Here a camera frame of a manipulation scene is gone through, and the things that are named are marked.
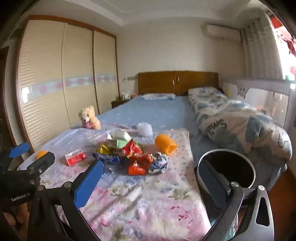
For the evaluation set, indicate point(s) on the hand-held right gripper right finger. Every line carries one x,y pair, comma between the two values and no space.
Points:
212,183

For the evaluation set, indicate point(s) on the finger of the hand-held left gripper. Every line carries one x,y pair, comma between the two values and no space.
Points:
42,162
19,150

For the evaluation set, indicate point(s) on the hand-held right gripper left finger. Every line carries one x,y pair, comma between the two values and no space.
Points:
90,183

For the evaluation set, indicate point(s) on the red white drink carton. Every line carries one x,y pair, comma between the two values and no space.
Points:
75,158

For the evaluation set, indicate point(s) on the blue plastic wrapper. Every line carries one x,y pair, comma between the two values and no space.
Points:
108,160

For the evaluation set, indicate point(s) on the white trash bin black liner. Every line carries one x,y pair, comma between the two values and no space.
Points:
242,166

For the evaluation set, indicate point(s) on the yellow snack wrapper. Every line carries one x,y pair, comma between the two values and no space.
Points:
104,149

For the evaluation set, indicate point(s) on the orange snack wrapper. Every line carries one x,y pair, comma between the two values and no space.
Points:
138,166

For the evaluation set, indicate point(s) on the red snack wrapper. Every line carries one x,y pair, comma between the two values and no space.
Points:
131,148

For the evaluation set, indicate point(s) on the green white drink carton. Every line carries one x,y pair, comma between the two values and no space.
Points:
121,136

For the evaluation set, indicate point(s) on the blue white wrapper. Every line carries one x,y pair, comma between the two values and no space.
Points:
158,163

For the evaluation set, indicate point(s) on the orange foam fruit net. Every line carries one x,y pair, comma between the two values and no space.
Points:
40,153
165,143

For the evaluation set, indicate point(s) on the white foam fruit net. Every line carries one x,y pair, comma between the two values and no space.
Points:
144,128

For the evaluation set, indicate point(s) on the floral pink blanket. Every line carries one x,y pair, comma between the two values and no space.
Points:
150,197

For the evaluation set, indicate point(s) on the beige teddy bear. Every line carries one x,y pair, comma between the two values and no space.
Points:
89,118

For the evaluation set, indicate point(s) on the blue white patterned quilt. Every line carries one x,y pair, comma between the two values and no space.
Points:
231,120

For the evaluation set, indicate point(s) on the cream sliding door wardrobe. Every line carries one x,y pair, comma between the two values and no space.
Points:
57,81

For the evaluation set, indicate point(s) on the dark wooden nightstand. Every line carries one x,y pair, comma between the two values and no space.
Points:
116,103

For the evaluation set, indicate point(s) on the blue bed sheet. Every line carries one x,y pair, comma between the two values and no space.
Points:
157,111

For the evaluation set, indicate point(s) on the white rabbit plush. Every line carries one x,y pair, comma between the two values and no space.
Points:
126,96

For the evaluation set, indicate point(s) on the blue white pillow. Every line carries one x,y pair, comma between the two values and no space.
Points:
158,96

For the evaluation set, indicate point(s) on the wooden headboard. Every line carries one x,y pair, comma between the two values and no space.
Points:
161,82

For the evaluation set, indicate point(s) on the grey dotted curtain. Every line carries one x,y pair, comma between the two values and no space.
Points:
259,51

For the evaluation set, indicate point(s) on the white air conditioner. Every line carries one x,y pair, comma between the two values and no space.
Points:
222,31

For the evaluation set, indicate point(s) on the red hanging decoration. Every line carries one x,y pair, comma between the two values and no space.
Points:
285,34

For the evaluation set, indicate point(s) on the grey bed guard rail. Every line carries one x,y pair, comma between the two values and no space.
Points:
256,92

